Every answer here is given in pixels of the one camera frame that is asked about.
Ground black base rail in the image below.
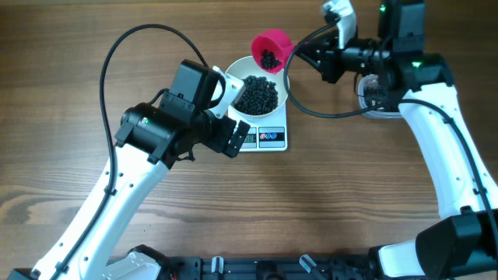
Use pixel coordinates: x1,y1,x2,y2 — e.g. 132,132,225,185
116,243,440,280

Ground black beans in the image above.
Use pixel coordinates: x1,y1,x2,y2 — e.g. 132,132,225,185
234,75,279,116

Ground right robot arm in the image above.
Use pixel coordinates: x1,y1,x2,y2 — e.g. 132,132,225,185
292,1,497,279

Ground left black cable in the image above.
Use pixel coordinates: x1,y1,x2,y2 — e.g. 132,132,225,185
50,23,211,280

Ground white digital kitchen scale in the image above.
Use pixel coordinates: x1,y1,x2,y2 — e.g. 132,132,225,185
228,103,288,152

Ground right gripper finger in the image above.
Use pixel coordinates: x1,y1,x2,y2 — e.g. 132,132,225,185
296,30,338,53
296,51,324,74

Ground clear plastic bean container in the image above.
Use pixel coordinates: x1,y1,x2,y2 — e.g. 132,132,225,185
356,75,402,119

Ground white bowl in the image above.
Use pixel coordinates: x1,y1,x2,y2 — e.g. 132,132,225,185
226,56,287,118

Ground right black cable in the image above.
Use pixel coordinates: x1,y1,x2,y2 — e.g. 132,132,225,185
282,15,498,250

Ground black cable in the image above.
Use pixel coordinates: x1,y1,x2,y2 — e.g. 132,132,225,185
50,23,211,280
282,15,498,250

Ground pink measuring scoop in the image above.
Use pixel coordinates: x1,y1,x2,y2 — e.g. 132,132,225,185
251,29,295,75

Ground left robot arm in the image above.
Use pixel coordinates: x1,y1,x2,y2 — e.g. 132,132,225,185
9,60,249,279

